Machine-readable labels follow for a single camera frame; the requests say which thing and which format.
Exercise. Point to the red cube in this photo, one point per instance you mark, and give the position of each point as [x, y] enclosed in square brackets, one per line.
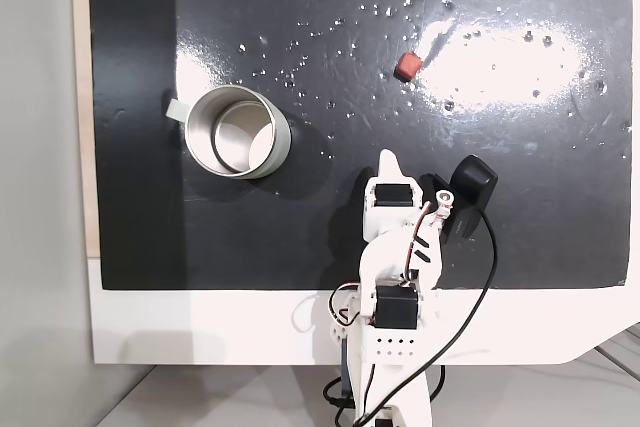
[409, 66]

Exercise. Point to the silver metal cup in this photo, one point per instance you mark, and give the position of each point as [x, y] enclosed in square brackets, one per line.
[240, 132]

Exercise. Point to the black glossy mat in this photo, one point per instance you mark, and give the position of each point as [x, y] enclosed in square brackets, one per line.
[350, 112]

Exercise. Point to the beige wooden board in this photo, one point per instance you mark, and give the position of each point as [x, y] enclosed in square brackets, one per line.
[80, 97]

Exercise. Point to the black oval camera box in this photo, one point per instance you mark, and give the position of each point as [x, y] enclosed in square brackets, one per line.
[472, 182]

